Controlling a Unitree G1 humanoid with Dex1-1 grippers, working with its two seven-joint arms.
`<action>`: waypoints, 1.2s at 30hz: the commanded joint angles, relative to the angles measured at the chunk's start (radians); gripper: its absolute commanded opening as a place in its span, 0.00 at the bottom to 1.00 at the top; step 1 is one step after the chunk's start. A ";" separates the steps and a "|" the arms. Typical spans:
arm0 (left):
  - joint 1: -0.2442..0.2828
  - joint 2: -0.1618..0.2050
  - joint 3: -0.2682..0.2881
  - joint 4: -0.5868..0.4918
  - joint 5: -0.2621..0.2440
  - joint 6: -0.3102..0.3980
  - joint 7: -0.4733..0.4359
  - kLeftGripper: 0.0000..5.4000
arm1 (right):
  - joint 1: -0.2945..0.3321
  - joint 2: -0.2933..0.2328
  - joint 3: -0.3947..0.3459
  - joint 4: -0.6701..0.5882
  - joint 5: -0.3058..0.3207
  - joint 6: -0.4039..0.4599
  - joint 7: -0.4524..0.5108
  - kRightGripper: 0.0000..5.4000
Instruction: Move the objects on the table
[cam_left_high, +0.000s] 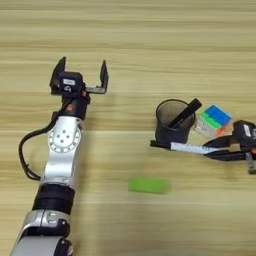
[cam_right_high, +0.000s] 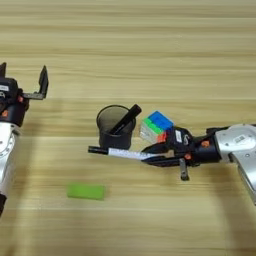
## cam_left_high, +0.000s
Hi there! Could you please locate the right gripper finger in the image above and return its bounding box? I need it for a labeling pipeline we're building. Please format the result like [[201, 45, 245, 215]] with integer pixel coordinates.
[[202, 134, 242, 149], [205, 149, 249, 163]]

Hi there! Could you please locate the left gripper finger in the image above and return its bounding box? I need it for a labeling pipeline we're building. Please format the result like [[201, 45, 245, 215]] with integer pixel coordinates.
[[49, 56, 67, 85], [99, 59, 110, 95]]

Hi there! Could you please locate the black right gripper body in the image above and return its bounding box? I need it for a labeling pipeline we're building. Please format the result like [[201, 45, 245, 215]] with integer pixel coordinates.
[[240, 143, 256, 175]]

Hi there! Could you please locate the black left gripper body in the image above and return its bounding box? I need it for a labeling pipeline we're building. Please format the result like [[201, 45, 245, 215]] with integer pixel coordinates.
[[49, 81, 105, 121]]

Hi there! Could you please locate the white marker with black cap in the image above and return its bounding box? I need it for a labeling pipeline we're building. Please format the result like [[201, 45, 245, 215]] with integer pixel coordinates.
[[149, 139, 218, 156]]

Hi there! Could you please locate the black mesh pen cup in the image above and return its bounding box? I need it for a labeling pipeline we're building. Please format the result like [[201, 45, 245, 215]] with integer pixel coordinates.
[[154, 98, 197, 145]]

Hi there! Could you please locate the green rectangular eraser block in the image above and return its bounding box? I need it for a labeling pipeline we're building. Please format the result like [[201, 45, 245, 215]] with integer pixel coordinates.
[[127, 177, 172, 195]]

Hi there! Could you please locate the black box with white label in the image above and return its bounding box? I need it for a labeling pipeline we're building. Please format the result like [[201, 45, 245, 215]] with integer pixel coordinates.
[[58, 71, 84, 98], [232, 119, 256, 149]]

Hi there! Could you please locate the colourful puzzle cube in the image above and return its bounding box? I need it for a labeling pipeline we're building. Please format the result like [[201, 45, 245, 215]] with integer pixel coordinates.
[[194, 104, 234, 139]]

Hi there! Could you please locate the black marker pen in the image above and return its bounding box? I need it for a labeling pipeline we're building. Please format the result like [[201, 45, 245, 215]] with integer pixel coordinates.
[[167, 97, 203, 130]]

